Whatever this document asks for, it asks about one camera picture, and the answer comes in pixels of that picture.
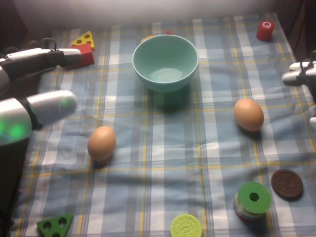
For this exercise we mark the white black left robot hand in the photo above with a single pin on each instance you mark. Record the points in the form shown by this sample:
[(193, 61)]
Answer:
[(49, 107)]

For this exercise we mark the brown sandwich cookie toy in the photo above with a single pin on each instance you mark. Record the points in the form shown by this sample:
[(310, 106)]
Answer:
[(287, 184)]

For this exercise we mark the teal bowl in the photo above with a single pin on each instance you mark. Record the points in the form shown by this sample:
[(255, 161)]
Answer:
[(165, 64)]

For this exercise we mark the blue plaid cloth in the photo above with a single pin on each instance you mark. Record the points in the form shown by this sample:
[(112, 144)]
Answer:
[(172, 153)]

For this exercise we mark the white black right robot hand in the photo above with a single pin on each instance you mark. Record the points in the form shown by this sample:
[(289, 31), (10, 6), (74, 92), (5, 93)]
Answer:
[(291, 77)]

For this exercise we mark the green triangle block with holes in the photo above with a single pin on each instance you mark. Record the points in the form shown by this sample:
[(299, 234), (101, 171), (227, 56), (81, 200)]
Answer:
[(55, 225)]

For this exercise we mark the green sandwich cookie toy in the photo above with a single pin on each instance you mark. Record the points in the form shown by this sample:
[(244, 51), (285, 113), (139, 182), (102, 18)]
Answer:
[(186, 225)]

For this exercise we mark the red rectangular block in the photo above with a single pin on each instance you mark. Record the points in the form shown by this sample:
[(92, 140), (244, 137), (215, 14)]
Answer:
[(87, 58)]

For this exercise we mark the brown egg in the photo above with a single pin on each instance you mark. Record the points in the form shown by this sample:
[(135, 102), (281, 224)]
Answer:
[(248, 114), (101, 144)]

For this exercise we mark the yellow triangle block with holes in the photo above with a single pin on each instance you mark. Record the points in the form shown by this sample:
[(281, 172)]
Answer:
[(85, 40)]

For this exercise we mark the red cylinder with white letter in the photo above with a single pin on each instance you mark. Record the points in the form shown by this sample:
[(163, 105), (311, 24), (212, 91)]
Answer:
[(265, 30)]

